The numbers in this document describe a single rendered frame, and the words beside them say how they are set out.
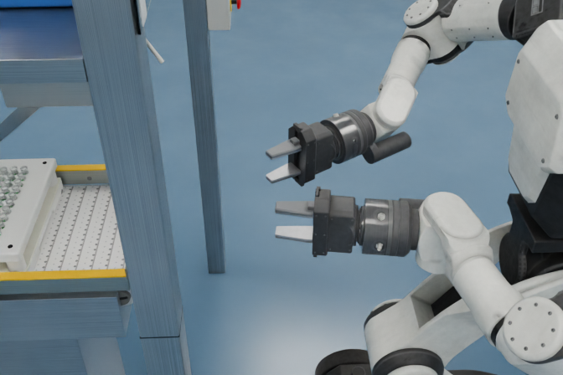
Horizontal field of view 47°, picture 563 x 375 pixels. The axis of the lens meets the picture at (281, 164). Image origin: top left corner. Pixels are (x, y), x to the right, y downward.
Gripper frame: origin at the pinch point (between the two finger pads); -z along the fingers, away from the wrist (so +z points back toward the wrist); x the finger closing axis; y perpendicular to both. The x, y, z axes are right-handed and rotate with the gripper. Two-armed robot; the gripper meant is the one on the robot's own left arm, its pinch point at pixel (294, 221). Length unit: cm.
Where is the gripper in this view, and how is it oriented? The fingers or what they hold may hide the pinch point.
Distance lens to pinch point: 103.6
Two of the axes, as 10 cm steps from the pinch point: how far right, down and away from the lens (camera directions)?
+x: 0.0, 8.0, 6.0
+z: 9.9, 0.6, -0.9
